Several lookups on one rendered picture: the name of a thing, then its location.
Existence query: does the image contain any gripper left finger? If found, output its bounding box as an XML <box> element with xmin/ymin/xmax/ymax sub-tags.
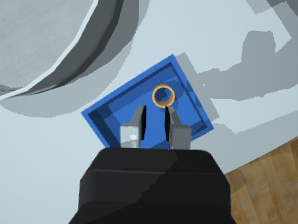
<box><xmin>120</xmin><ymin>105</ymin><xmax>146</xmax><ymax>148</ymax></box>

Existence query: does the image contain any bronze bushing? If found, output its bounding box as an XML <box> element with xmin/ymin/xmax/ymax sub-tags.
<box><xmin>152</xmin><ymin>84</ymin><xmax>175</xmax><ymax>108</ymax></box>

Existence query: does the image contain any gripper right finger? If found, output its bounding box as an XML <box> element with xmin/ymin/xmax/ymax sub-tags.
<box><xmin>165</xmin><ymin>106</ymin><xmax>192</xmax><ymax>150</ymax></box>

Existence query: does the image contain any blue crate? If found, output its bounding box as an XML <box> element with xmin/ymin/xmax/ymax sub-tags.
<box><xmin>81</xmin><ymin>54</ymin><xmax>214</xmax><ymax>149</ymax></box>

